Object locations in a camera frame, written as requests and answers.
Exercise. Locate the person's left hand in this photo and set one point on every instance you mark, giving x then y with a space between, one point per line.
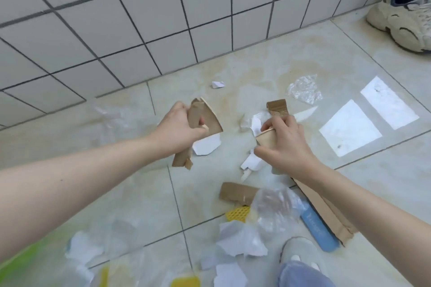
175 132

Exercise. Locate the person's right hand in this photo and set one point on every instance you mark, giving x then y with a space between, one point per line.
289 149

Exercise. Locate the white paper scraps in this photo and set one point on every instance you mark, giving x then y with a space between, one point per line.
207 145

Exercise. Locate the clear plastic film scraps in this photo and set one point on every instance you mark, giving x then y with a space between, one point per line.
304 90

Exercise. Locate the long cardboard box strip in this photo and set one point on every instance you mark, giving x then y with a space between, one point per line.
333 219

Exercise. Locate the person's left forearm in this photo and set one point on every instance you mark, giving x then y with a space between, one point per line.
67 189

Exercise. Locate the person's right forearm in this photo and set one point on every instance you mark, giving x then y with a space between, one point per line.
370 216

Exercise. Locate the person's right white shoe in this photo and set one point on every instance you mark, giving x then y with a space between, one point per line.
299 246

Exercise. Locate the person's right leg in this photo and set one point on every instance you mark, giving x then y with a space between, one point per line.
299 278

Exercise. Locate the beige chunky sneaker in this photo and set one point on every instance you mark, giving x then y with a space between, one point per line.
397 21

